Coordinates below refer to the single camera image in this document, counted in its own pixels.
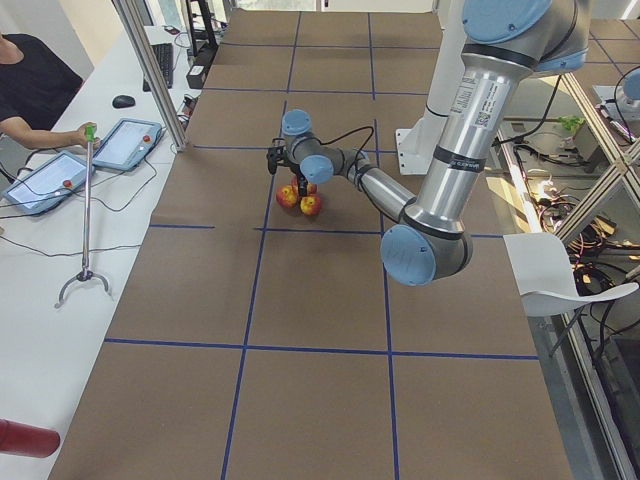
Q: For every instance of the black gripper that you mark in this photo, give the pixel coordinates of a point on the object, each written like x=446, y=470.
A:
x=302, y=186

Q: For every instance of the green handled reacher grabber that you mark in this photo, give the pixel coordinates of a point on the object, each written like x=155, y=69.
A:
x=85, y=274

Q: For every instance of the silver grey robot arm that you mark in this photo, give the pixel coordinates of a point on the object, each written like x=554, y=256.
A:
x=505, y=43

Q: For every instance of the person's hand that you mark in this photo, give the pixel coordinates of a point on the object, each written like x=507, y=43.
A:
x=86, y=135

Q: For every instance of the red yellow apple rear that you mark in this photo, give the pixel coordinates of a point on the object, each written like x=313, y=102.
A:
x=311, y=188

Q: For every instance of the red yellow apple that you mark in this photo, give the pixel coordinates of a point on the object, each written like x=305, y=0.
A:
x=311, y=188
x=311, y=205
x=287, y=197

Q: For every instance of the red yellow apple left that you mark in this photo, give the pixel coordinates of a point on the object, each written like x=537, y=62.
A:
x=287, y=197

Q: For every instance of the red yellow apple front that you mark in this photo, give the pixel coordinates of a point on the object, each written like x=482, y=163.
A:
x=311, y=205

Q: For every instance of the black desktop computer box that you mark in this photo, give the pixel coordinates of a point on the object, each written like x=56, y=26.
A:
x=196, y=76

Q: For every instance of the blue teach pendant far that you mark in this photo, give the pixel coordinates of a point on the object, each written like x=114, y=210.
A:
x=127, y=144

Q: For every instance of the blue teach pendant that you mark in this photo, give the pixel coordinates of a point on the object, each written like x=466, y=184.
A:
x=127, y=144
x=47, y=186

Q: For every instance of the black keyboard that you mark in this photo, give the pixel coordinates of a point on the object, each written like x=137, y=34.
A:
x=164, y=54

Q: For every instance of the black computer mouse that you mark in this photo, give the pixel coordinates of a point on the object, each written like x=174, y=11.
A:
x=123, y=101

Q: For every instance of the blue teach pendant near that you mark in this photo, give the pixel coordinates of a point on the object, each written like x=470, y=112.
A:
x=47, y=186

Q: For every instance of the white plastic chair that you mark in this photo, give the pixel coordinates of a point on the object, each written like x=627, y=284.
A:
x=544, y=276

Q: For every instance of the person in black shirt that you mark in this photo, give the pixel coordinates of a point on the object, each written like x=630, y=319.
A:
x=36, y=89

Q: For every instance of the red cylinder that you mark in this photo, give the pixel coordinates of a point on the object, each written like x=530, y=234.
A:
x=27, y=440

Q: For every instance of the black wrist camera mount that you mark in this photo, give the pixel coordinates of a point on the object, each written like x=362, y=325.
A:
x=276, y=155

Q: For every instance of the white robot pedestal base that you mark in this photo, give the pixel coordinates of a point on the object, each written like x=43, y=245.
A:
x=415, y=146

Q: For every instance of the aluminium frame post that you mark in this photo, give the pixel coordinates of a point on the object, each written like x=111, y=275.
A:
x=133, y=26

